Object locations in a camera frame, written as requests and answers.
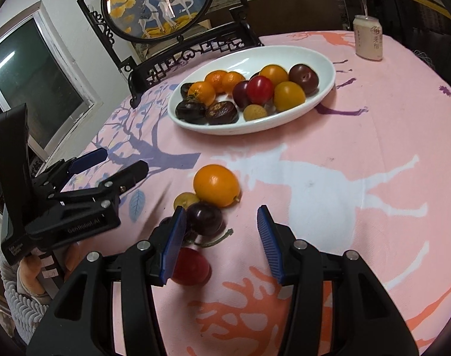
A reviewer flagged round deer screen wooden stand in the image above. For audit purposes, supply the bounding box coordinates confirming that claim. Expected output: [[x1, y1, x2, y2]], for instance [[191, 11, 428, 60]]
[[77, 0, 265, 108]]

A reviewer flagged small orange mandarin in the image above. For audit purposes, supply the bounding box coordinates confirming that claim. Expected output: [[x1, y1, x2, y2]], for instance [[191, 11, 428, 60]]
[[222, 71, 246, 91], [204, 70, 228, 93]]

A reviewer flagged brown board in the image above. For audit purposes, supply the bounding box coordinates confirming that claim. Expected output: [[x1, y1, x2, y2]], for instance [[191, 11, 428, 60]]
[[203, 0, 345, 39]]

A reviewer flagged person's left forearm grey sleeve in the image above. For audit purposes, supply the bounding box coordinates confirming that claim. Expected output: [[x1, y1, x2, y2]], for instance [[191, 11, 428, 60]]
[[0, 258, 59, 345]]

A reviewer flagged dark red purple plum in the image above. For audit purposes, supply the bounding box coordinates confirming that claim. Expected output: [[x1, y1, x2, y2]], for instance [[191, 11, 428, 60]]
[[232, 80, 253, 108], [288, 64, 320, 95]]

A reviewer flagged person's left hand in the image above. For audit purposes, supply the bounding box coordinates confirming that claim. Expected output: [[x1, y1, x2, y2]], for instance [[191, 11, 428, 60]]
[[20, 243, 83, 297]]

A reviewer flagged white oval plate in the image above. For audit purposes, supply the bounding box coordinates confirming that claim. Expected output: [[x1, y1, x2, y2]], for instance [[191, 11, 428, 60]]
[[168, 45, 336, 136]]

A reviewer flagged red cherry tomato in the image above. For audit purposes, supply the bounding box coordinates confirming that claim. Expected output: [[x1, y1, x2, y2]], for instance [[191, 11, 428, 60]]
[[171, 248, 212, 286], [247, 76, 274, 105]]

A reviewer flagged large bumpy mandarin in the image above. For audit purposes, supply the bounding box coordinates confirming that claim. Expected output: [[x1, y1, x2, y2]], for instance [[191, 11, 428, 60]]
[[188, 81, 217, 106]]

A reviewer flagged white framed window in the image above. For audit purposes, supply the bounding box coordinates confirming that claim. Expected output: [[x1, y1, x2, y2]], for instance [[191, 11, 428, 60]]
[[0, 2, 104, 156]]

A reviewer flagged small dark purple tomato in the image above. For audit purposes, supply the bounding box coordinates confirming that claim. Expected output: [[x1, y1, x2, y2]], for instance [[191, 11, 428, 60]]
[[186, 202, 224, 236]]

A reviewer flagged thin green stem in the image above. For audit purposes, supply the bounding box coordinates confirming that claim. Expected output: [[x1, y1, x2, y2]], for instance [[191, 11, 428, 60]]
[[190, 229, 234, 248]]

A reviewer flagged pale pink drink can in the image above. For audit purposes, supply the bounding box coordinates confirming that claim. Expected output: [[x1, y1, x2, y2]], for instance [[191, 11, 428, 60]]
[[352, 15, 384, 61]]

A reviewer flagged yellow orange tomato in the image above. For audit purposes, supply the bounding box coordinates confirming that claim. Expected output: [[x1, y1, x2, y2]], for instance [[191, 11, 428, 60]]
[[273, 81, 307, 112], [259, 64, 289, 86]]

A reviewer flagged tan longan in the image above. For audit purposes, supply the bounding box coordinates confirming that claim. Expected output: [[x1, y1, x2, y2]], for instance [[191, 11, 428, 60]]
[[174, 192, 201, 210], [243, 104, 268, 121]]

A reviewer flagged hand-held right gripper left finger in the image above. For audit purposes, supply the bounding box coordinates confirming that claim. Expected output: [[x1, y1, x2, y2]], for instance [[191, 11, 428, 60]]
[[25, 206, 187, 356]]

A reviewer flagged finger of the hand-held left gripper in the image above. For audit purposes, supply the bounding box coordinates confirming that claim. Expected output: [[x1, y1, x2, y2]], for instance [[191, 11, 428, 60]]
[[32, 147, 108, 193], [58, 160, 149, 208]]

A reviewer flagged pink printed tablecloth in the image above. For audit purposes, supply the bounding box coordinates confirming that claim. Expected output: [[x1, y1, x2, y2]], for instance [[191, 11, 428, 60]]
[[60, 30, 451, 356]]

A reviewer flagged smooth orange fruit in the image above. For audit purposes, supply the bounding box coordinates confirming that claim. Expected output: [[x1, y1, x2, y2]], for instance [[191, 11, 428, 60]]
[[193, 164, 242, 208]]

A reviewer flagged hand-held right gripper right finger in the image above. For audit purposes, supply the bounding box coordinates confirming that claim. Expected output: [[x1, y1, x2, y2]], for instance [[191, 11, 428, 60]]
[[257, 205, 421, 356]]

